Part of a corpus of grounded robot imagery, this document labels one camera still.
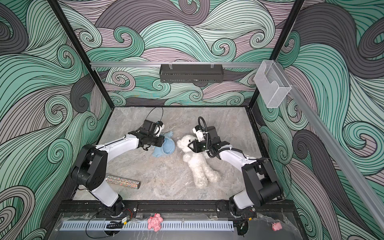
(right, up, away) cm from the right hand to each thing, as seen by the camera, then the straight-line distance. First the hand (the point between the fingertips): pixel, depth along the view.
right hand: (190, 145), depth 87 cm
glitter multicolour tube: (-36, -19, -7) cm, 42 cm away
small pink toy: (+39, -34, -20) cm, 56 cm away
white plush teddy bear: (+6, -11, -9) cm, 16 cm away
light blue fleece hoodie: (-15, -3, +9) cm, 18 cm away
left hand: (-17, +3, +6) cm, 18 cm away
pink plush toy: (-17, -32, -20) cm, 41 cm away
